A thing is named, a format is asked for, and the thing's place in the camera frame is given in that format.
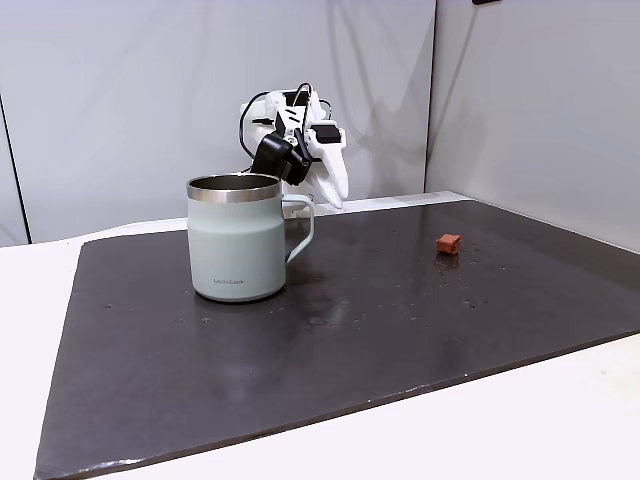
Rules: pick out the small red-brown cube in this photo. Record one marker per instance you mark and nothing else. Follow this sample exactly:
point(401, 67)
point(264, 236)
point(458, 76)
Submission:
point(448, 244)

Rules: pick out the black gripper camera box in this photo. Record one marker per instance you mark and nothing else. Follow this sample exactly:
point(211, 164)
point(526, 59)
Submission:
point(277, 157)

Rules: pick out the black object on wall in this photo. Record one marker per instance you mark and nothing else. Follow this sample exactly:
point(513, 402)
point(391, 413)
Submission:
point(486, 2)

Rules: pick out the pale green steel mug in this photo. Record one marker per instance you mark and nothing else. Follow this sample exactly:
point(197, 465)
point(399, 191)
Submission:
point(235, 240)

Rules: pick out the dark grey table mat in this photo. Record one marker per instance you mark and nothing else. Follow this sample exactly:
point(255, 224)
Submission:
point(350, 350)

